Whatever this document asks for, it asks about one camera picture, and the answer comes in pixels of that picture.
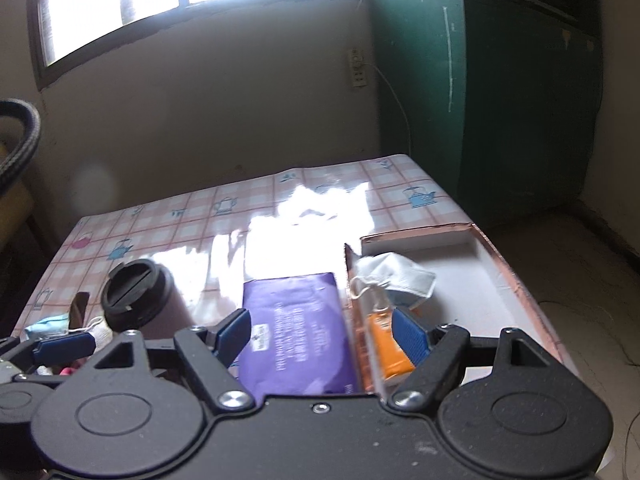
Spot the black braided cable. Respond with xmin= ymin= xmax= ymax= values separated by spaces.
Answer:
xmin=0 ymin=97 xmax=42 ymax=194

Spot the purple wet wipes pack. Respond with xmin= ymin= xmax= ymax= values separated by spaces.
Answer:
xmin=236 ymin=272 xmax=360 ymax=403

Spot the white face mask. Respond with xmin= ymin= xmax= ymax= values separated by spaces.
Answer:
xmin=348 ymin=252 xmax=436 ymax=312

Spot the shallow cardboard box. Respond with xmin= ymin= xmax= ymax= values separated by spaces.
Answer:
xmin=344 ymin=223 xmax=577 ymax=373

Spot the black round lid cup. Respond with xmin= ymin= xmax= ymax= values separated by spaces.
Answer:
xmin=100 ymin=259 xmax=194 ymax=339

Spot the white power cable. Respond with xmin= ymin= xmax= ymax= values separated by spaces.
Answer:
xmin=357 ymin=0 xmax=416 ymax=158

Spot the orange tissue pack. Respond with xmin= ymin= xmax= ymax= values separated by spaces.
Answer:
xmin=368 ymin=311 xmax=414 ymax=380

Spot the wall power socket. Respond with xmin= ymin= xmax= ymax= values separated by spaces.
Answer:
xmin=347 ymin=48 xmax=368 ymax=88

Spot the light blue packet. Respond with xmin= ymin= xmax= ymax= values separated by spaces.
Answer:
xmin=24 ymin=313 xmax=70 ymax=340

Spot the pink checkered tablecloth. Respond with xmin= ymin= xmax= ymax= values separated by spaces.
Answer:
xmin=14 ymin=155 xmax=466 ymax=336

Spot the green door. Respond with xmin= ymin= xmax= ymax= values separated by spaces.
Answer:
xmin=369 ymin=0 xmax=602 ymax=219

